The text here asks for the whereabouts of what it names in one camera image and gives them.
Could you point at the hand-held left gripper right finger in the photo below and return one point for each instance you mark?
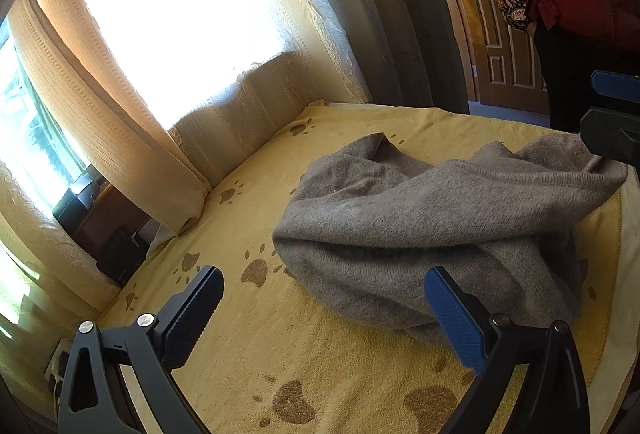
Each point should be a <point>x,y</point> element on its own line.
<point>455,319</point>

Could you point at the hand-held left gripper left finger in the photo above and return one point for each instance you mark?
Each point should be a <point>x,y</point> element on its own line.
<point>192,314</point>

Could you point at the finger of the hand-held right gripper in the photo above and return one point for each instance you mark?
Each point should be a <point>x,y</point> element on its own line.
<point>617,84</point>
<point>607,131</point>

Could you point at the grey knit sweater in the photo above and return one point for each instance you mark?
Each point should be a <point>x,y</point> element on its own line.
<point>390,214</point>

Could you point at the upright black box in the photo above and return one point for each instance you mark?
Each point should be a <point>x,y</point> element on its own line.
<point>120,256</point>

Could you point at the wooden door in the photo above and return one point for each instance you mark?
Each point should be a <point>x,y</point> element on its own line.
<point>500,44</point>

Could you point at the yellow paw print blanket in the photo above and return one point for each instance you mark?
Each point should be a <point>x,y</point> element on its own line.
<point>350,389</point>

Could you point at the brown wooden shelf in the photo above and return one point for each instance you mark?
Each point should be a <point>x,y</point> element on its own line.
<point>117,209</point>

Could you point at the flat black box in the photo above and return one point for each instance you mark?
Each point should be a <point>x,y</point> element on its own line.
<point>75,209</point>

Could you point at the ribbed cream curtain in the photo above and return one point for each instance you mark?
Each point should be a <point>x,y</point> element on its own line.
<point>100,104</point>

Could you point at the window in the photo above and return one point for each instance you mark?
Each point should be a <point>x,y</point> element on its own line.
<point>30,134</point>

